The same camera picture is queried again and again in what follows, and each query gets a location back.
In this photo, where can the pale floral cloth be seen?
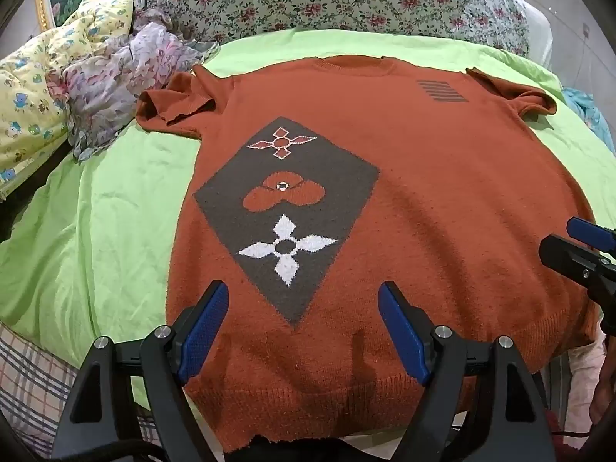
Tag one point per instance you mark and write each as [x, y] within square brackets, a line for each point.
[115, 82]

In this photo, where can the dark red cloth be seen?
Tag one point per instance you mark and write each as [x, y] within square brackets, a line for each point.
[572, 450]

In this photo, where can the plaid bed sheet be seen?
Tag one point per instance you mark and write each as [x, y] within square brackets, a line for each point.
[29, 385]

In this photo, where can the person's right hand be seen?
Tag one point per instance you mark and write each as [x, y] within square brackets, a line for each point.
[604, 385]

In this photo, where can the teal cloth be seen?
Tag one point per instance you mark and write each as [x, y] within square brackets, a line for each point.
[589, 110]

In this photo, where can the wall socket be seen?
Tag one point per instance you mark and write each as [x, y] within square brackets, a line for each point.
[585, 30]

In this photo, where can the pink cloth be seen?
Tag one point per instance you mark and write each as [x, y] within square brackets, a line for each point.
[570, 375]

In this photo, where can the yellow cartoon print quilt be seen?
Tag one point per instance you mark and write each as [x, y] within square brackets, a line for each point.
[33, 86]

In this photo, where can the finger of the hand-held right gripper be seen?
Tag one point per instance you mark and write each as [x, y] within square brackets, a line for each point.
[565, 255]
[594, 234]

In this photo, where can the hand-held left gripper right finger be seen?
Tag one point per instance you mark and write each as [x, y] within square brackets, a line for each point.
[402, 327]

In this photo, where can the white pillow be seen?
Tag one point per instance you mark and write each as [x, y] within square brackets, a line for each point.
[539, 33]

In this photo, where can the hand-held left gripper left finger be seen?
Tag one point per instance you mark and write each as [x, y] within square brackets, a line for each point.
[204, 327]

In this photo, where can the orange knit sweater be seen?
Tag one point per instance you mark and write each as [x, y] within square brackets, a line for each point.
[442, 202]

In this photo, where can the light green bed sheet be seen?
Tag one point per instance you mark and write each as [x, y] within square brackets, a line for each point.
[110, 231]

